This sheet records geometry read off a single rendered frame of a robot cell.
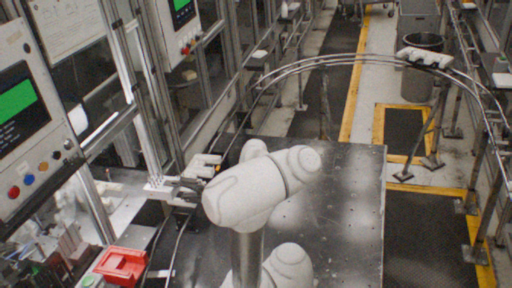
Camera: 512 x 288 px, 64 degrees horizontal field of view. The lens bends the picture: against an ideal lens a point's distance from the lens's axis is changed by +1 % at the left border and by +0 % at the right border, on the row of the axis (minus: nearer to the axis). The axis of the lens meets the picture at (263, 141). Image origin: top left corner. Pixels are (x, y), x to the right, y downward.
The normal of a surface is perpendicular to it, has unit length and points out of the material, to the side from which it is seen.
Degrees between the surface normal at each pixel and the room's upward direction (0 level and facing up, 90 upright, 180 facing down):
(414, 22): 91
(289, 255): 7
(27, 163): 90
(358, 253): 0
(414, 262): 0
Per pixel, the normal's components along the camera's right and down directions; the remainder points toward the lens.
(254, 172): 0.11, -0.58
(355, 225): -0.08, -0.83
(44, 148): 0.96, 0.08
